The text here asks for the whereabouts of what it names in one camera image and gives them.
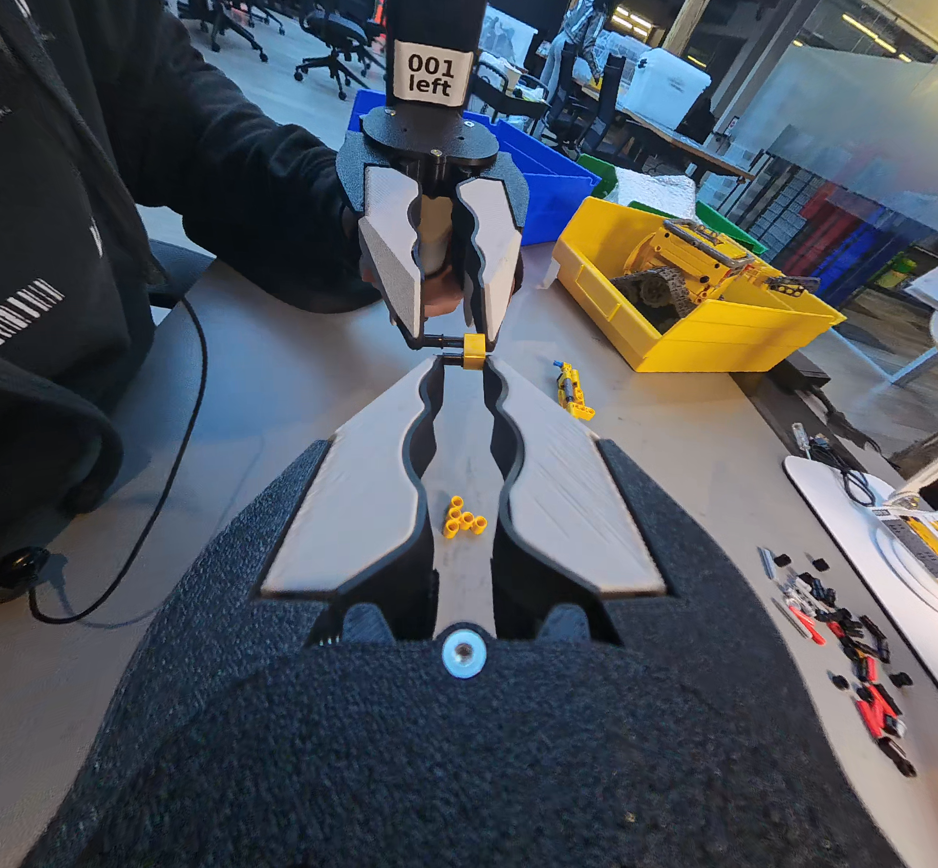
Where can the black power adapter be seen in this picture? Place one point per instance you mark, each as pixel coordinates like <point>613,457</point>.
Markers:
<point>806,377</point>

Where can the blue plastic bin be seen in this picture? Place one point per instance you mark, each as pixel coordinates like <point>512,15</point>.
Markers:
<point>542,179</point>

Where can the person's left forearm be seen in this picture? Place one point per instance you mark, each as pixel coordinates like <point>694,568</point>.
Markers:
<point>256,186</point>

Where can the person's torso black hoodie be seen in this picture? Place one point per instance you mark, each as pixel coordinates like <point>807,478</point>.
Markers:
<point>66,259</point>

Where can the pile of red black parts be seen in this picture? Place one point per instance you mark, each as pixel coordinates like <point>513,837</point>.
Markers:
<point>850,633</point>

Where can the printed instruction booklet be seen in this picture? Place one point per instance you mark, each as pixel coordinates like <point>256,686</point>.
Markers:
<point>916,531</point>

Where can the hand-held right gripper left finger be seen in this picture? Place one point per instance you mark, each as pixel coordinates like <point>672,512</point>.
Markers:
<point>344,509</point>

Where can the white storage box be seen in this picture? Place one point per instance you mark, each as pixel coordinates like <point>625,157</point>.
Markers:
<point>667,87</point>

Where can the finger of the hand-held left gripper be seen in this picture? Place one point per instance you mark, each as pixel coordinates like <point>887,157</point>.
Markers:
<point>495,237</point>
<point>388,223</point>

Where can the green plastic bin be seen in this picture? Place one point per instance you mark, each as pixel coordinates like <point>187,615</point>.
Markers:
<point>597,175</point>

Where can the yellow parts bin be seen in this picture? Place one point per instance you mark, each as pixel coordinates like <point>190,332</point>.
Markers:
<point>696,347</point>

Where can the yellow tracked toy vehicle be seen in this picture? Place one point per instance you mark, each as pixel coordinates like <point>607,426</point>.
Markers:
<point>696,259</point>

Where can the yellow beam assembly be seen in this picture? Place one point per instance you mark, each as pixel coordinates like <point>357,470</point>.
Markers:
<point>575,391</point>

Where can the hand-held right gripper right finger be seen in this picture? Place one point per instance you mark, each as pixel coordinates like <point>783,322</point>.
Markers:
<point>579,509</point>

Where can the frosted glass partition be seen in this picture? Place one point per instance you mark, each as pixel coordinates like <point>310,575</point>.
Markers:
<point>843,135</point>

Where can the white foam sheet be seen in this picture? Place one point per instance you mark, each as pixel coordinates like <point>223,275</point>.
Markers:
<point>659,193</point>

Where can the small yellow two-hole beam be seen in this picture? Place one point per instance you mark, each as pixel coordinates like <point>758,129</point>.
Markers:
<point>475,351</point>

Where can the stacked coloured bins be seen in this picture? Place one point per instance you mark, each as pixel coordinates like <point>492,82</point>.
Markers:
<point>843,245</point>

